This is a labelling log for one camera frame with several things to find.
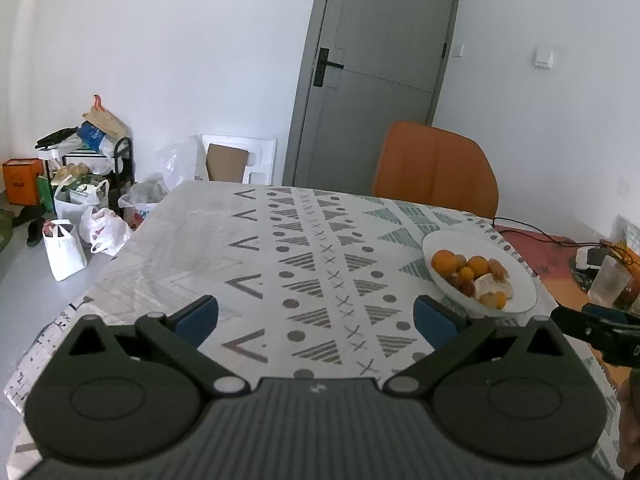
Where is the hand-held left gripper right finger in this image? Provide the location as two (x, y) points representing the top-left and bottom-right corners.
(384, 295), (574, 402)

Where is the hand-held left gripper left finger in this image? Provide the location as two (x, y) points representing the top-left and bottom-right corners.
(60, 295), (252, 399)

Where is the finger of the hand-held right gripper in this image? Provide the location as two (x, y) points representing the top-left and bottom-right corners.
(548, 305), (622, 357)
(582, 303), (640, 329)

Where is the large orange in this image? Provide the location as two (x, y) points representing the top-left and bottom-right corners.
(430, 249), (456, 276)

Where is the white plate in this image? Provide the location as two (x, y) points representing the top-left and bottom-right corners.
(422, 229), (539, 317)

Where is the person's right hand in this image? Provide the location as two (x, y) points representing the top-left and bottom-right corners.
(616, 369), (640, 472)

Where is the translucent plastic cup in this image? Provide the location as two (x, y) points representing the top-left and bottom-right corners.
(591, 255), (632, 307)

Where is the white power adapter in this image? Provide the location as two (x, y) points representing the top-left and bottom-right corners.
(575, 246), (608, 271)

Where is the patterned white tablecloth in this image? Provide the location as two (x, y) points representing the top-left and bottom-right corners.
(4, 180), (623, 480)

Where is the white plastic bag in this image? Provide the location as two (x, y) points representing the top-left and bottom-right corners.
(78, 206), (133, 256)

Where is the grey plastic bag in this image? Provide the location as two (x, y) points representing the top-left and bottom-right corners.
(117, 180), (170, 231)

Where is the white paper bag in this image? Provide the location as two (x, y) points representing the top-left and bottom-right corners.
(42, 218), (89, 282)

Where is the orange chair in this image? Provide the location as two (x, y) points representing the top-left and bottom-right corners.
(372, 120), (500, 220)

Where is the clear plastic bag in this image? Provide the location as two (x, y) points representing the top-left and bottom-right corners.
(156, 136), (210, 192)

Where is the brown cardboard piece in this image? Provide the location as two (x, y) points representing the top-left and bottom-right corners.
(206, 143), (250, 183)

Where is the white shopping bag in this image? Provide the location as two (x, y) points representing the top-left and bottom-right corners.
(52, 176), (110, 226)

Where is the white foam board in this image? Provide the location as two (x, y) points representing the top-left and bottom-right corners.
(199, 132), (278, 186)

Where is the black metal rack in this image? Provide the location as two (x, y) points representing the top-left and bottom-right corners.
(112, 135), (136, 199)

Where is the green box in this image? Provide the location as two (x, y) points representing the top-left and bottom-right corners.
(36, 176), (57, 213)

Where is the blue and white bag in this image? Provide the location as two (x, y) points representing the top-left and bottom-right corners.
(77, 122), (109, 149)

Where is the orange box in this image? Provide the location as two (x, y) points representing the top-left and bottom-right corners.
(1, 157), (45, 206)

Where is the black flat item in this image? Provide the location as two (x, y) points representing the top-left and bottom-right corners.
(34, 127), (81, 150)

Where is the grey door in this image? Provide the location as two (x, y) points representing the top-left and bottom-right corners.
(281, 0), (466, 196)

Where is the black cable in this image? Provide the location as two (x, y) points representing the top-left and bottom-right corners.
(492, 216), (608, 251)

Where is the beige bag with red handle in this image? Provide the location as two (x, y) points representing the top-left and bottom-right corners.
(81, 93), (129, 140)

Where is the black door handle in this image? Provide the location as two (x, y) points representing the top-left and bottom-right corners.
(312, 47), (346, 89)

